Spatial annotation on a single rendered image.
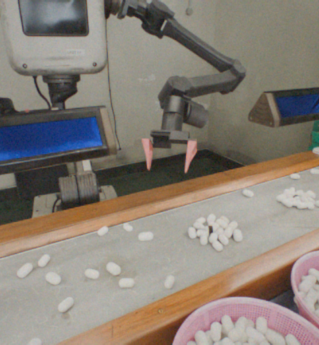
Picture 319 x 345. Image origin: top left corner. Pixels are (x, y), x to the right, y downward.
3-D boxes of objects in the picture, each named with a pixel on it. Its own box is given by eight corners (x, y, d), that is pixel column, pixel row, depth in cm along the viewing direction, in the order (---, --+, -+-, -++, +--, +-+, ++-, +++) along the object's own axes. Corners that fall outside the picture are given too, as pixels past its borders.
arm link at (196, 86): (223, 84, 115) (239, 63, 107) (231, 94, 113) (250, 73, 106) (151, 100, 85) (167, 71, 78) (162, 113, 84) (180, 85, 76)
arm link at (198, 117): (158, 98, 86) (171, 75, 80) (190, 109, 91) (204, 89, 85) (161, 125, 79) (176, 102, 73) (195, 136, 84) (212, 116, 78)
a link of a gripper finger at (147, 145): (143, 172, 78) (147, 141, 80) (168, 174, 77) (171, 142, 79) (137, 164, 71) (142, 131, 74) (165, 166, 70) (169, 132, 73)
